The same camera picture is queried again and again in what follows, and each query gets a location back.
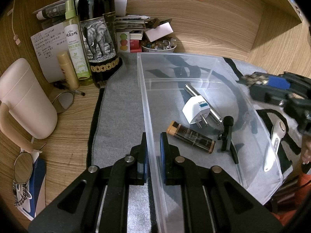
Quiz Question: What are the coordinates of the rolled printed paper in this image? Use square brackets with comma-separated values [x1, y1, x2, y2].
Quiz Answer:
[36, 3, 67, 21]

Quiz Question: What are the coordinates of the beige cord with tag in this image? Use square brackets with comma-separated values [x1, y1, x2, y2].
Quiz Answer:
[10, 0, 21, 46]

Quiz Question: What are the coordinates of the round metal mirror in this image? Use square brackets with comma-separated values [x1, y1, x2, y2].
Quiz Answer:
[13, 152, 34, 183]

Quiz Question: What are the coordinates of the fruit print card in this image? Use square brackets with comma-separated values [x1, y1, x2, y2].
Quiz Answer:
[118, 31, 129, 52]

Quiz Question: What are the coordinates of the black pen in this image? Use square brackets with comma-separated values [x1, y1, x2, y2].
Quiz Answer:
[53, 83, 85, 96]

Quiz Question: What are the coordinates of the dark wine bottle elephant label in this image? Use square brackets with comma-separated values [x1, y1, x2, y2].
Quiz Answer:
[77, 0, 123, 89]

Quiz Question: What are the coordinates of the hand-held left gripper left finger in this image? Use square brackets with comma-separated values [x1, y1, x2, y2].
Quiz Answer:
[28, 132, 149, 233]

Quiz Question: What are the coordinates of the pink cup with strap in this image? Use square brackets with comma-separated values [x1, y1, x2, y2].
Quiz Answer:
[0, 58, 58, 152]

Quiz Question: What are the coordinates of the silver metal rod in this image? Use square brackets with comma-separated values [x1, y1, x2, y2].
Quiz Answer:
[183, 84, 223, 125]

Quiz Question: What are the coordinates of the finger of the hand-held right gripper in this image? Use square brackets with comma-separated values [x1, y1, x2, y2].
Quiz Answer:
[250, 84, 292, 107]
[267, 71, 304, 90]

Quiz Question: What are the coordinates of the yellow cosmetic tube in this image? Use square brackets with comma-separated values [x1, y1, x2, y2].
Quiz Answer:
[57, 51, 80, 90]

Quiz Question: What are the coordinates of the person's orange clothing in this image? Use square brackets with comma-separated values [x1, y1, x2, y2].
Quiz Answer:
[272, 167, 311, 233]

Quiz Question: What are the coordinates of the bowl of small stones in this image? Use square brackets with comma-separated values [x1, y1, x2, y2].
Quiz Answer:
[142, 39, 177, 54]

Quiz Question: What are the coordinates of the brown cosmetic tube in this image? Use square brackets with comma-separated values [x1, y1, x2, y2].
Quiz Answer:
[166, 121, 216, 154]

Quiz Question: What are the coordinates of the grey mat with black pattern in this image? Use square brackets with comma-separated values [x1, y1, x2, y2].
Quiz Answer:
[86, 52, 311, 233]

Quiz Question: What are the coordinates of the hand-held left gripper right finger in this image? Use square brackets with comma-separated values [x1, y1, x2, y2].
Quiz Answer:
[159, 131, 285, 233]

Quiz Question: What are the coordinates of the black clip microphone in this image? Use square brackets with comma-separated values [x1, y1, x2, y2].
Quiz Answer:
[217, 116, 235, 152]

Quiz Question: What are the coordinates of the clear plastic storage box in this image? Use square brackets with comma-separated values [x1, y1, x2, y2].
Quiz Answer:
[136, 52, 284, 233]

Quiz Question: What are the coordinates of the white travel adapter plug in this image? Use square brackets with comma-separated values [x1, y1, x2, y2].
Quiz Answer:
[182, 96, 211, 129]

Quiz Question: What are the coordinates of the green spray bottle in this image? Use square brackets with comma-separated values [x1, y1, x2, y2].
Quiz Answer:
[63, 0, 94, 86]

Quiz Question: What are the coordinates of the blue and white box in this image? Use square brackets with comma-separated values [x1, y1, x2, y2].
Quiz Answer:
[18, 150, 46, 221]

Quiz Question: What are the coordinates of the white handheld facial massager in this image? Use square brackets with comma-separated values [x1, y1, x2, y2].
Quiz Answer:
[264, 120, 287, 171]

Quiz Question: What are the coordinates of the metal chain bracelet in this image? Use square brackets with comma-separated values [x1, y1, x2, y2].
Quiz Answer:
[12, 180, 28, 208]

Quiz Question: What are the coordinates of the small white cardboard box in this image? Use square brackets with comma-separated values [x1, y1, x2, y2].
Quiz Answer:
[145, 22, 174, 42]

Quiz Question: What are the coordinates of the handwritten white note paper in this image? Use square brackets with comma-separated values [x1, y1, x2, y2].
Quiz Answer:
[31, 23, 67, 83]

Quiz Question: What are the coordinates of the stack of books and papers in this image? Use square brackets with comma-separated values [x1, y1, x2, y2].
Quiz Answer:
[115, 16, 173, 52]

